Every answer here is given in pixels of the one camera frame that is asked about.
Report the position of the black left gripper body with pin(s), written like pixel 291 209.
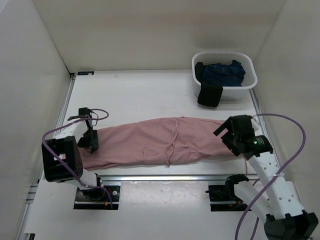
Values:
pixel 89 140

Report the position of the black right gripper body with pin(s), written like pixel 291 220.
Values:
pixel 229 138

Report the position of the pink trousers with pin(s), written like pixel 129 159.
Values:
pixel 162 141

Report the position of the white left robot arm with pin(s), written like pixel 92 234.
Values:
pixel 61 156

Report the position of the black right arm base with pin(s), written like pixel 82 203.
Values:
pixel 220 200

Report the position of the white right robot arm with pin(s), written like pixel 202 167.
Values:
pixel 282 215

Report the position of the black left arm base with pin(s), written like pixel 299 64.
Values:
pixel 98 199

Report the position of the black trousers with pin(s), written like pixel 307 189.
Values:
pixel 211 88

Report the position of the dark blue trousers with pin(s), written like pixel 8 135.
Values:
pixel 231 75

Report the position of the white plastic basket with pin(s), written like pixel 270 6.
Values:
pixel 226 57

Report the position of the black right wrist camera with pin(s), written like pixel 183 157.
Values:
pixel 255 123

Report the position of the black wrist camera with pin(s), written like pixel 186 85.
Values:
pixel 83 113
pixel 255 123

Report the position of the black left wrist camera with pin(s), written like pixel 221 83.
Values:
pixel 83 113

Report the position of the aluminium right rail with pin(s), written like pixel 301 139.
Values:
pixel 253 109

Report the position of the aluminium rail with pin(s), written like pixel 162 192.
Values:
pixel 62 113
pixel 165 178
pixel 253 109

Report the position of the aluminium left rail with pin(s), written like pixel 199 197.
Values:
pixel 62 113

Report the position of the aluminium front rail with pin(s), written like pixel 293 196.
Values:
pixel 165 178

